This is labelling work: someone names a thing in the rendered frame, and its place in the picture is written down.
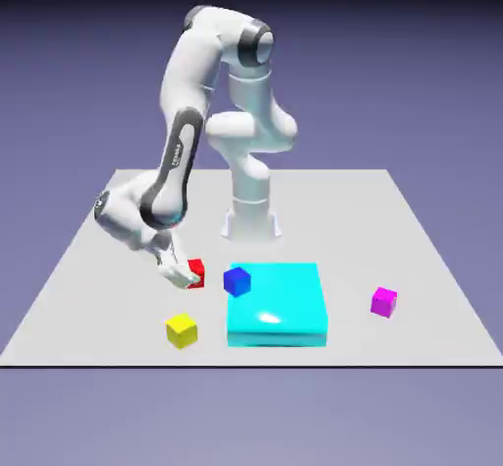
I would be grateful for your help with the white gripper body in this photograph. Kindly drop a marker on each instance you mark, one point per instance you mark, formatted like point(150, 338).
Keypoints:
point(175, 271)

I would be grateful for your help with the small red cube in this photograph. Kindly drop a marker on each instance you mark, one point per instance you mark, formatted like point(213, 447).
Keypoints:
point(197, 270)

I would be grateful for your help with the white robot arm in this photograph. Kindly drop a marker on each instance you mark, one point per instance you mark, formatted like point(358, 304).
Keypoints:
point(188, 80)

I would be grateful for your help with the small yellow cube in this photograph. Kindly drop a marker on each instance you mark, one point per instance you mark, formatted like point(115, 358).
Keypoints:
point(181, 330)

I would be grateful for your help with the small blue cube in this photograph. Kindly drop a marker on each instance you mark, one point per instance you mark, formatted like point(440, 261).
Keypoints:
point(236, 281)

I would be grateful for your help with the small magenta cube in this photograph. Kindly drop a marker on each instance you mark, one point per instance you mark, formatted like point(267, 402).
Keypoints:
point(383, 302)

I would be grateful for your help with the large cyan box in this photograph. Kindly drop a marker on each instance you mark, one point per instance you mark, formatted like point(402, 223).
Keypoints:
point(283, 301)

